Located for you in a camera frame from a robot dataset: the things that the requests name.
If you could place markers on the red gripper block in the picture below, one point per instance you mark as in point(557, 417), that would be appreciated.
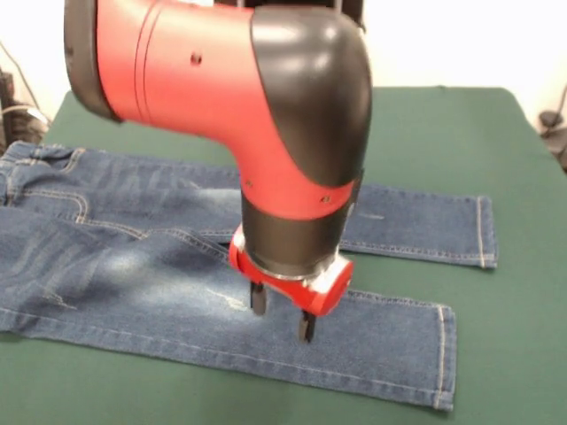
point(319, 292)

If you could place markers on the blue denim jeans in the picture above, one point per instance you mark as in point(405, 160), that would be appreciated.
point(133, 288)

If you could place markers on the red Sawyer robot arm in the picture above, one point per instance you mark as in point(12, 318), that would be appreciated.
point(230, 102)

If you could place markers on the dark green table cloth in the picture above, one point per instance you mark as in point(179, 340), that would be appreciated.
point(443, 141)

